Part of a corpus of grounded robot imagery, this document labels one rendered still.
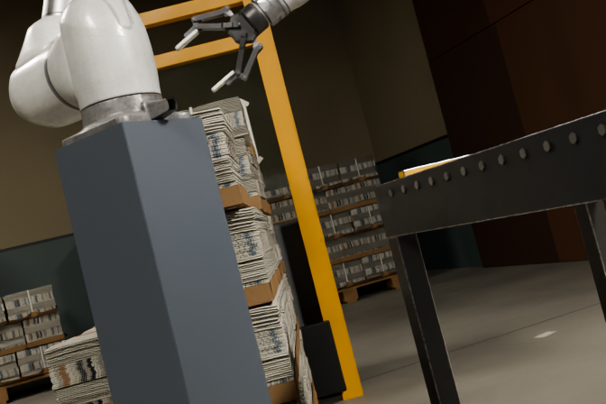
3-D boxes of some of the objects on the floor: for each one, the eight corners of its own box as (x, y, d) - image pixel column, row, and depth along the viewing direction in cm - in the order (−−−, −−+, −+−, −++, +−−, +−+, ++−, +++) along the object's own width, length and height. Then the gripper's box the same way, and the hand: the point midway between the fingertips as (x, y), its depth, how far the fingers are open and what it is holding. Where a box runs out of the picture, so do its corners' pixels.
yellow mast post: (343, 400, 356) (239, -13, 368) (342, 396, 365) (240, -7, 377) (363, 395, 356) (259, -18, 368) (362, 391, 365) (260, -12, 377)
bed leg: (463, 537, 184) (385, 238, 189) (484, 528, 186) (408, 232, 190) (475, 546, 179) (395, 236, 183) (498, 536, 181) (418, 230, 185)
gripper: (225, -29, 203) (159, 28, 202) (293, 48, 202) (226, 105, 201) (228, -20, 210) (163, 36, 209) (293, 54, 209) (228, 110, 208)
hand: (197, 67), depth 205 cm, fingers open, 13 cm apart
